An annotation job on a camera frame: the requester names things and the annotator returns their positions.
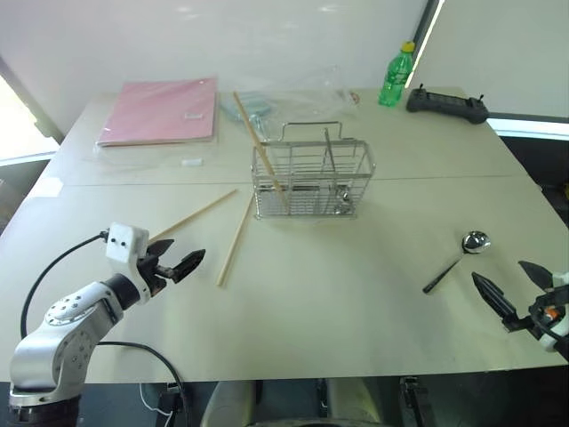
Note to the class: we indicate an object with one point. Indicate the clear plastic bag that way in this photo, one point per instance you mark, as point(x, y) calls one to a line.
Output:
point(315, 86)

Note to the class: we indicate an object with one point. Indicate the black window frame strip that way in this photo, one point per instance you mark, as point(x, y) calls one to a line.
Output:
point(426, 31)

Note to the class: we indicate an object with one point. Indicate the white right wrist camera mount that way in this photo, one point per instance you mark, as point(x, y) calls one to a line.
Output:
point(551, 340)

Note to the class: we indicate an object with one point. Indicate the silver metal utensil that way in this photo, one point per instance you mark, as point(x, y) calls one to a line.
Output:
point(329, 151)

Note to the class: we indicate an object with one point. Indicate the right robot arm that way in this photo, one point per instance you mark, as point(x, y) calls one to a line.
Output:
point(565, 350)

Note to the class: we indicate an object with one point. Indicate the pink folder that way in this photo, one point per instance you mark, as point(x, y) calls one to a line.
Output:
point(160, 111)

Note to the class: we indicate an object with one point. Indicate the grey rounded shape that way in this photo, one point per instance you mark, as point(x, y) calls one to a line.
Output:
point(226, 402)
point(355, 400)

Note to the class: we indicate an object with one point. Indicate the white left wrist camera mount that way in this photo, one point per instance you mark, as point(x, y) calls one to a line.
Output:
point(126, 242)

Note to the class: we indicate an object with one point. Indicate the black bracket under table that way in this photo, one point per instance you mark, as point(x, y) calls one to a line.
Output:
point(411, 400)

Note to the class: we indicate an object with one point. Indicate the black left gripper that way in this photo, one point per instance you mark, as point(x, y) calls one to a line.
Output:
point(153, 273)

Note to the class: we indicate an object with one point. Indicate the green plastic bottle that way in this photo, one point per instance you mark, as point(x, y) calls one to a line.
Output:
point(393, 84)

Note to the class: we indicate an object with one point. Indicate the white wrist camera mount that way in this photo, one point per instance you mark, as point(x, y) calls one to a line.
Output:
point(551, 340)
point(126, 242)

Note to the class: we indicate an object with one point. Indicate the wooden chopstick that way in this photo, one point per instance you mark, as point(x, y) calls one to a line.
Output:
point(258, 144)
point(200, 212)
point(236, 242)

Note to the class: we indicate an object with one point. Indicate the light blue packet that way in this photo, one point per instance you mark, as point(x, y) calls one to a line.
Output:
point(251, 104)

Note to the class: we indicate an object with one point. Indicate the black remote controller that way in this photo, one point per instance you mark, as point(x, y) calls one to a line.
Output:
point(444, 104)

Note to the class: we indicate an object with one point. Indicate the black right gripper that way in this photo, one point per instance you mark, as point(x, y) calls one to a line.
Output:
point(535, 311)

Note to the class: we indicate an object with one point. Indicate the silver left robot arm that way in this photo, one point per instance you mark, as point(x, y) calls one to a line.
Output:
point(66, 329)

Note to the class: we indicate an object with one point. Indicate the clear plastic folder sleeve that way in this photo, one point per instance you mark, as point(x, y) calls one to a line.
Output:
point(133, 155)

